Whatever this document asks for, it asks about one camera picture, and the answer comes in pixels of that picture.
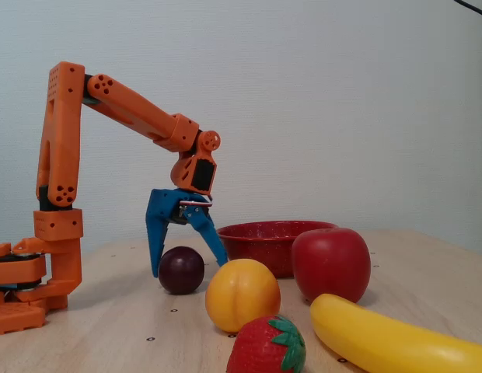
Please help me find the yellow toy banana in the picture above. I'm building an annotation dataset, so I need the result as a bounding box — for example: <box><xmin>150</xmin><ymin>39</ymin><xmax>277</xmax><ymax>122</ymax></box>
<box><xmin>309</xmin><ymin>293</ymin><xmax>482</xmax><ymax>373</ymax></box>

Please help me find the red white gripper wire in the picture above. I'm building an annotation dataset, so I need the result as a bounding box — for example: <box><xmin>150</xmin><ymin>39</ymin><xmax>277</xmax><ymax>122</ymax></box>
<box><xmin>178</xmin><ymin>195</ymin><xmax>214</xmax><ymax>207</ymax></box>

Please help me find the red toy strawberry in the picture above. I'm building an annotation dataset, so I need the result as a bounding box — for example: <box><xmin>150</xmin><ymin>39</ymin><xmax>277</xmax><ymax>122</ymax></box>
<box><xmin>226</xmin><ymin>315</ymin><xmax>307</xmax><ymax>373</ymax></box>

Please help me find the orange robot base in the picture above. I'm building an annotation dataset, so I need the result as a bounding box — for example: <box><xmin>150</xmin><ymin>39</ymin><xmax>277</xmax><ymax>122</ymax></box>
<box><xmin>0</xmin><ymin>208</ymin><xmax>85</xmax><ymax>336</ymax></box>

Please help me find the blue gripper with motor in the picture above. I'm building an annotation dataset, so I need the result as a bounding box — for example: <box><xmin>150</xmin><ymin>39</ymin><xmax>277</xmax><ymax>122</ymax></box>
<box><xmin>145</xmin><ymin>187</ymin><xmax>229</xmax><ymax>279</ymax></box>

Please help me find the red toy apple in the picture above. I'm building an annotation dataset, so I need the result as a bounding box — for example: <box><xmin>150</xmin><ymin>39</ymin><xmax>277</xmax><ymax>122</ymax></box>
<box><xmin>291</xmin><ymin>228</ymin><xmax>372</xmax><ymax>305</ymax></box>

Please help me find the black cable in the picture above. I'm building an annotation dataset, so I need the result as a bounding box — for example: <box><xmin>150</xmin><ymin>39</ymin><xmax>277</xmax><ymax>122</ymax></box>
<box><xmin>453</xmin><ymin>0</ymin><xmax>482</xmax><ymax>19</ymax></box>

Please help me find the red speckled bowl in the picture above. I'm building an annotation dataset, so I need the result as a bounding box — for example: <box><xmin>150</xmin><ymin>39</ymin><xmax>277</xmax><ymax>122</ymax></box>
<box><xmin>216</xmin><ymin>220</ymin><xmax>339</xmax><ymax>279</ymax></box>

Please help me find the dark purple plum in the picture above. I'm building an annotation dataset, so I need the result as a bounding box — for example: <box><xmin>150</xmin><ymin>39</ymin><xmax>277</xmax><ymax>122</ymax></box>
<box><xmin>158</xmin><ymin>246</ymin><xmax>206</xmax><ymax>295</ymax></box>

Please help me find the yellow orange toy peach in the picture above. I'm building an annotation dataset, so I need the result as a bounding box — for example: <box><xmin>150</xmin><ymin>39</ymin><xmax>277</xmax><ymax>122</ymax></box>
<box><xmin>204</xmin><ymin>259</ymin><xmax>281</xmax><ymax>333</ymax></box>

